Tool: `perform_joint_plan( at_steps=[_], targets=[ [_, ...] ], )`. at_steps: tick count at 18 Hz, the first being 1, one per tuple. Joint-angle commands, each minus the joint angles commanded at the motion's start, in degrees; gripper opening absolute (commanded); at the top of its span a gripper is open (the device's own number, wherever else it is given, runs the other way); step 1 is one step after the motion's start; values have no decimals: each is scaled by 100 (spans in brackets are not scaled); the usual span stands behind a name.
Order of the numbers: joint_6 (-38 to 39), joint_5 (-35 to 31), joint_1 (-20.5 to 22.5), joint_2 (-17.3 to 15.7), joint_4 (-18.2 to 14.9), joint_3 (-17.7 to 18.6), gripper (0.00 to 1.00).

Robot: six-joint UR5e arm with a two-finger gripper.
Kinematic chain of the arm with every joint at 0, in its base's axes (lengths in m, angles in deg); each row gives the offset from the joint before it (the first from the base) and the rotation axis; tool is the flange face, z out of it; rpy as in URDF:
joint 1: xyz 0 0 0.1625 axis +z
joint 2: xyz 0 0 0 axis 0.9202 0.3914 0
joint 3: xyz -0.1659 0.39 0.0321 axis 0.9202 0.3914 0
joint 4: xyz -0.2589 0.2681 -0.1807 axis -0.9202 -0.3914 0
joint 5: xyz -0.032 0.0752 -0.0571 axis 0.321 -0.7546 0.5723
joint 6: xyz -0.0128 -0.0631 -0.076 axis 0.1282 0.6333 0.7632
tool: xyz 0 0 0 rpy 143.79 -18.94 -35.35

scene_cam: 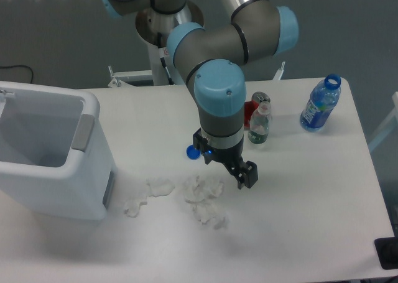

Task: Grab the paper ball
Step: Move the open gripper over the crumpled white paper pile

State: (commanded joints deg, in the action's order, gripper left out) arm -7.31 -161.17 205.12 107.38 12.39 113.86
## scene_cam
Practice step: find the small white crumpled paper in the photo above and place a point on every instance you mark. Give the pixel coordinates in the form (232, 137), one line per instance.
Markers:
(159, 187)

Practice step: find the white crumpled paper ball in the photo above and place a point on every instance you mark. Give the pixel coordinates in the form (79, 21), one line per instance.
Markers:
(198, 189)

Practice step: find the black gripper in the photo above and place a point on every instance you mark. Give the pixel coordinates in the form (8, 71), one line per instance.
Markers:
(245, 173)

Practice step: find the black device at table edge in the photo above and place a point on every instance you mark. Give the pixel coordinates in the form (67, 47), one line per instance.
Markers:
(386, 249)

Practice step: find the white plastic trash bin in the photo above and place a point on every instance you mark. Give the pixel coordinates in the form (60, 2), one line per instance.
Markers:
(55, 158)

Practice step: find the white crumpled tissue piece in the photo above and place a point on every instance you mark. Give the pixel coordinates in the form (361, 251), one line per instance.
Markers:
(132, 206)

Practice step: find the blue bottle cap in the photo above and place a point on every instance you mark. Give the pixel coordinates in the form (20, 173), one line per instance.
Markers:
(192, 153)

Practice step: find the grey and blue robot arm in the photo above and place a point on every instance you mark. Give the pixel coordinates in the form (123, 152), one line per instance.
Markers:
(209, 63)

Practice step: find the red soda can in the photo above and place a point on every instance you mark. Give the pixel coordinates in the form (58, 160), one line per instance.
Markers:
(250, 106)

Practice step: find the blue plastic drink bottle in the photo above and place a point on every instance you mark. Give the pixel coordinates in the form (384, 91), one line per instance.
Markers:
(323, 99)

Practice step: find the clear small plastic bottle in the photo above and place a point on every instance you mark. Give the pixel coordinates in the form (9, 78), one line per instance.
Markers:
(259, 123)

